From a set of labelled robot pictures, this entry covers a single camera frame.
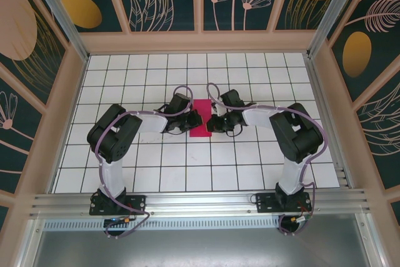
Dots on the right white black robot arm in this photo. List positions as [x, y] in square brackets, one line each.
[292, 176]

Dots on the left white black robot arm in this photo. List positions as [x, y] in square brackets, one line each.
[112, 179]

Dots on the grey metal sheet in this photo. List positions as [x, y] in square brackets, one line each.
[200, 248]

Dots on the long aluminium mounting rail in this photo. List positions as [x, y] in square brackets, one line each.
[200, 201]

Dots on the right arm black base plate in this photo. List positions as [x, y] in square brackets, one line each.
[265, 204]

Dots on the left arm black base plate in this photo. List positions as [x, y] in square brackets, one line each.
[137, 204]

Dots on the aluminium side rail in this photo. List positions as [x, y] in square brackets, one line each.
[328, 129]

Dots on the aluminium corner post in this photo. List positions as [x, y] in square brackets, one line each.
[59, 13]
[331, 13]

